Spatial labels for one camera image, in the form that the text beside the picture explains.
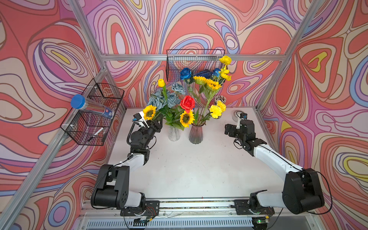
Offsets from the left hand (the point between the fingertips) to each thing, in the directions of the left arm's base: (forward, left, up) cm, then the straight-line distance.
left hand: (163, 116), depth 77 cm
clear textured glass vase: (+4, -4, -21) cm, 22 cm away
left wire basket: (-8, +39, 0) cm, 40 cm away
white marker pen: (-8, +34, -4) cm, 35 cm away
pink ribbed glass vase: (+1, -19, -18) cm, 26 cm away
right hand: (+1, -41, -14) cm, 43 cm away
